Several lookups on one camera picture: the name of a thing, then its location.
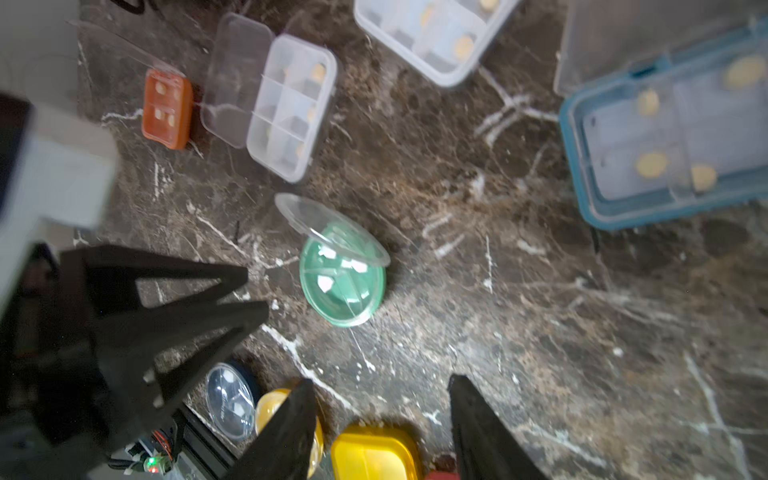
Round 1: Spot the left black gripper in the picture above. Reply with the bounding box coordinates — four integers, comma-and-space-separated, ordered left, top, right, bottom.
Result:
1, 244, 269, 479

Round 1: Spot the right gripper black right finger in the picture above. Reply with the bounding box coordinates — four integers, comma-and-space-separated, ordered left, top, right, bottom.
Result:
448, 374, 547, 480

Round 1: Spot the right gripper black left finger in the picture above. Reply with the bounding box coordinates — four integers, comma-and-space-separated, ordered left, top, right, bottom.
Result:
225, 379, 317, 479

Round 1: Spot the yellow round pillbox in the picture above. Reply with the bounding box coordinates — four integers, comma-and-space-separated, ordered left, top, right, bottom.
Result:
255, 388, 324, 479

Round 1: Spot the red rectangular pillbox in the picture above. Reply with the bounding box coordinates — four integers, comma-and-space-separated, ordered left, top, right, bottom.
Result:
425, 471, 460, 480

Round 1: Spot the yellow lidded rectangular pillbox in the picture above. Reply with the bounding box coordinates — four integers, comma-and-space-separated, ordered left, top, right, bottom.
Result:
331, 425, 423, 480

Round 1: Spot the dark blue round pillbox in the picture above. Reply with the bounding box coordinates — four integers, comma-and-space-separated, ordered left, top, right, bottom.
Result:
205, 361, 262, 442

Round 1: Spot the green round pillbox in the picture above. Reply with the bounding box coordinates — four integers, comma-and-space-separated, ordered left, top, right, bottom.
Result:
275, 193, 391, 328

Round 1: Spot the light blue rectangular pillbox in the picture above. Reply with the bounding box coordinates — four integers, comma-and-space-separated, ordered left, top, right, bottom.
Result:
554, 1, 767, 230

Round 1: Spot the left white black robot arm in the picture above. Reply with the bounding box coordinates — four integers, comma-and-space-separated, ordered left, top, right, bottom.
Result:
1, 94, 269, 479

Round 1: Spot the orange square pillbox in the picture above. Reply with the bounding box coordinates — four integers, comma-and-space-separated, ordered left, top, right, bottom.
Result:
68, 20, 194, 150

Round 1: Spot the white six-cell pillbox clear lid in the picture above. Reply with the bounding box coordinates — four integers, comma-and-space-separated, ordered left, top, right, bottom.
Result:
200, 13, 341, 184

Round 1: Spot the white pillbox rear clear lid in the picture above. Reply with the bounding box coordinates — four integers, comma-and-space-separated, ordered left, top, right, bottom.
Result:
354, 0, 519, 88

